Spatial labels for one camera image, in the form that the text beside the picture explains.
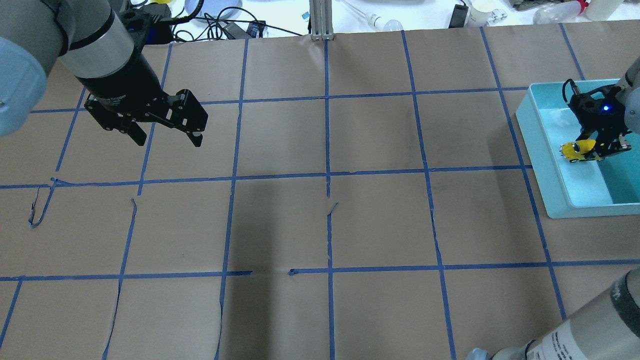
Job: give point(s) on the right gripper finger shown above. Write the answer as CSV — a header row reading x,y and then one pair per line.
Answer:
x,y
611,144

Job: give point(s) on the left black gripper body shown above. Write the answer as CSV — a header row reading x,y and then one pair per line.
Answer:
x,y
126,81

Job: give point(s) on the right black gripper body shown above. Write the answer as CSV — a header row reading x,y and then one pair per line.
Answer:
x,y
611,143

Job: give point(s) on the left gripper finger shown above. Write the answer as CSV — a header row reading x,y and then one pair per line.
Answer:
x,y
195,134
135,132

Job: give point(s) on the yellow beetle toy car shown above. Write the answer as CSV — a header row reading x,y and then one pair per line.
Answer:
x,y
579,151

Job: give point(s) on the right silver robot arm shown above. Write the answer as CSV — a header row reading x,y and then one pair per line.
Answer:
x,y
607,327

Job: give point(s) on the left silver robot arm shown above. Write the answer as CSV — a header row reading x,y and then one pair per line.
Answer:
x,y
103,50

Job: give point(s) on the teal plastic storage bin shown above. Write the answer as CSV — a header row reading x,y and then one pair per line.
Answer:
x,y
573,180

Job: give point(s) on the light blue plate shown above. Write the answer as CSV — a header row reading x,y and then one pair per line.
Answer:
x,y
214,7

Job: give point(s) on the aluminium frame post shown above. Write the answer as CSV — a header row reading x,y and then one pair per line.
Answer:
x,y
321,20

